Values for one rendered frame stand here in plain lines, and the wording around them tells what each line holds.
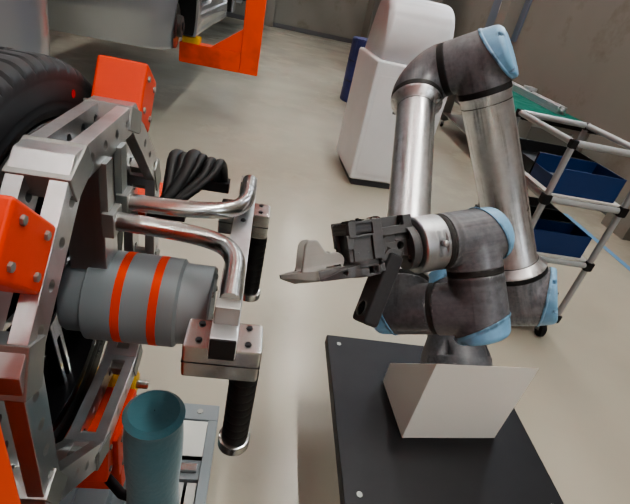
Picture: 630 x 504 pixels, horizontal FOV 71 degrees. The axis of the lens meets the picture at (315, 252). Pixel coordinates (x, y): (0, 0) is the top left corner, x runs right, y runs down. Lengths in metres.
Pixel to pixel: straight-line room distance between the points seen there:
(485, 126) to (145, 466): 0.92
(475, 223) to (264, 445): 1.12
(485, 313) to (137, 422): 0.54
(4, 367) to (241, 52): 3.91
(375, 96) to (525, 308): 2.47
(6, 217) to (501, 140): 0.93
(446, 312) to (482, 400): 0.61
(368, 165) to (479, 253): 2.91
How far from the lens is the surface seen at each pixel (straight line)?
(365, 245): 0.64
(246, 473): 1.55
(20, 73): 0.63
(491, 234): 0.74
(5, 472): 0.32
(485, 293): 0.74
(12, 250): 0.43
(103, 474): 0.94
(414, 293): 0.78
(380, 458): 1.30
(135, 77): 0.78
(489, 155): 1.09
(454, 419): 1.36
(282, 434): 1.64
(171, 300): 0.67
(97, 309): 0.69
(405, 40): 3.55
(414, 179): 0.90
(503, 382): 1.31
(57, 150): 0.54
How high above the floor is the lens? 1.32
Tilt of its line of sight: 31 degrees down
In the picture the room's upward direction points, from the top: 13 degrees clockwise
